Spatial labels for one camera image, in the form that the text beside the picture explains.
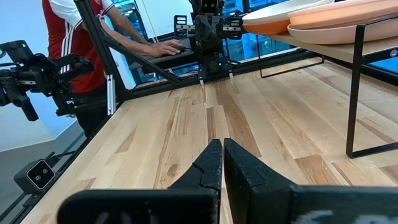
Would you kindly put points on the black computer mouse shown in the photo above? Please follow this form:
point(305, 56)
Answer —
point(179, 48)

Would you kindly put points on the pink plate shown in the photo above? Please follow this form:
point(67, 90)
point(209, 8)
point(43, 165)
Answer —
point(342, 35)

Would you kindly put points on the person's hand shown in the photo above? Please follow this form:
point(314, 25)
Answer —
point(166, 48)

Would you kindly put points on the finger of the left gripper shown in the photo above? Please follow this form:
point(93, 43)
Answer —
point(217, 28)
point(203, 28)

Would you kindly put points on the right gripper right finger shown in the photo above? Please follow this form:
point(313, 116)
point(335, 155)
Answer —
point(245, 180)

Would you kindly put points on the grey desk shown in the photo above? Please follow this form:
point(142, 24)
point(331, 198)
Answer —
point(161, 60)

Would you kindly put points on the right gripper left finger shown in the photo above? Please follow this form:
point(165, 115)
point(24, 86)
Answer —
point(199, 180)

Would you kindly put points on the silver metal bracket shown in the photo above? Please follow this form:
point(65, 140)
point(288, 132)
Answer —
point(111, 93)

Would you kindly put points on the wooden shelf black metal legs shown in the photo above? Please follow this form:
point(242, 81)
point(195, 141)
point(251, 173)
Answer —
point(351, 49)

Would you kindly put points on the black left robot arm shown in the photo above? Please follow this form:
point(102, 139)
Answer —
point(213, 60)

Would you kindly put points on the cream white plate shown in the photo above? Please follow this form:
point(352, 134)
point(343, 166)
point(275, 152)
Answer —
point(280, 12)

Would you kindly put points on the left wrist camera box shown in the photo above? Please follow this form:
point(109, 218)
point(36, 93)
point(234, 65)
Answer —
point(209, 5)

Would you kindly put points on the person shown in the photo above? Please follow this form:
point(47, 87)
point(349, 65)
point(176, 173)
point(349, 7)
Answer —
point(77, 46)

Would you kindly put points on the person's forearm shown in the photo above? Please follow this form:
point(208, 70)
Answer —
point(130, 40)

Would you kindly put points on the peach plate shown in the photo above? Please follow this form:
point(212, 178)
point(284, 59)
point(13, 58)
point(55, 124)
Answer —
point(342, 14)

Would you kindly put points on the black table-level camera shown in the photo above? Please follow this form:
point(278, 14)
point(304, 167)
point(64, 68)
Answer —
point(35, 175)

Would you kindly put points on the terracotta brown plate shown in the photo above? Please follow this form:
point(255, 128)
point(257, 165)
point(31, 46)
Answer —
point(267, 28)

